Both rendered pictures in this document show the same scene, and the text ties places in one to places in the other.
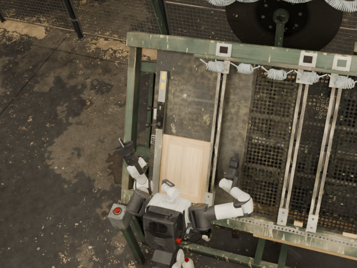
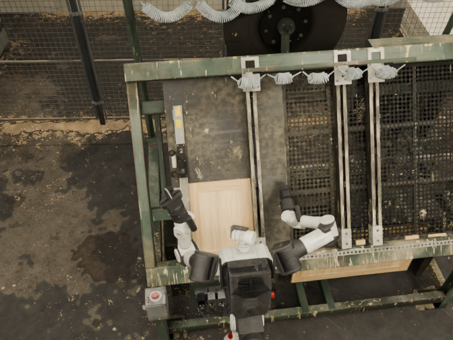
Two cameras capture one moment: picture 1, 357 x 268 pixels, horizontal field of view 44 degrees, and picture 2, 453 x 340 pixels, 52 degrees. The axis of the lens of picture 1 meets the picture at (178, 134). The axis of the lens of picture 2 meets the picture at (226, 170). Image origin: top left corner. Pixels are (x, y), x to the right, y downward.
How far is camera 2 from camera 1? 117 cm
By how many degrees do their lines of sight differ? 23
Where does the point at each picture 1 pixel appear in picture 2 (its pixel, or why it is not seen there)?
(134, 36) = (135, 68)
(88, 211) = (73, 326)
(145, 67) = (147, 107)
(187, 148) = (222, 193)
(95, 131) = (42, 229)
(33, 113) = not seen: outside the picture
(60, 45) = not seen: outside the picture
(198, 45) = (219, 65)
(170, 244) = (265, 301)
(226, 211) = (316, 240)
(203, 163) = (244, 206)
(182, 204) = (261, 249)
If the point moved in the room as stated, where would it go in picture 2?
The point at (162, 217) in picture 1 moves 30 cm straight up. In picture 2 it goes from (253, 269) to (255, 231)
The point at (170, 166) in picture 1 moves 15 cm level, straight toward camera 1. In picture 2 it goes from (204, 220) to (219, 237)
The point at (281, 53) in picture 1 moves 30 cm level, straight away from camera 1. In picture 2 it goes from (313, 57) to (294, 32)
